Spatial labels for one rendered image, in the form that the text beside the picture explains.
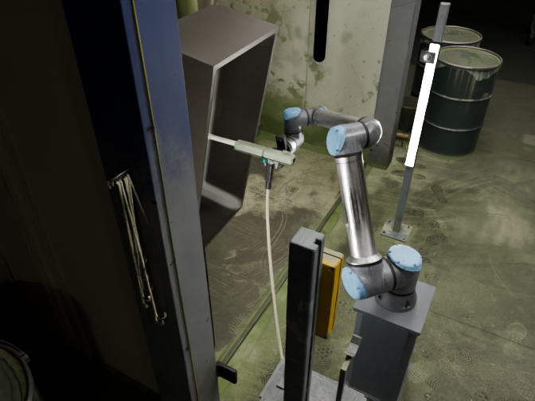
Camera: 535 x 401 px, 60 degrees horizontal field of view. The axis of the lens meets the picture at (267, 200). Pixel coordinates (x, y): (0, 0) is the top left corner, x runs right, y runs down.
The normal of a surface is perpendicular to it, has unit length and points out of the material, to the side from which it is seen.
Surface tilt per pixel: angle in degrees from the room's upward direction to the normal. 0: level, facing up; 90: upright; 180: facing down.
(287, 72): 90
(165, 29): 90
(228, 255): 0
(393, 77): 90
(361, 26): 90
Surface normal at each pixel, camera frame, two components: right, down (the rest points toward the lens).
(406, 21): -0.47, 0.52
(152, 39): 0.88, 0.29
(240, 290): 0.00, -0.81
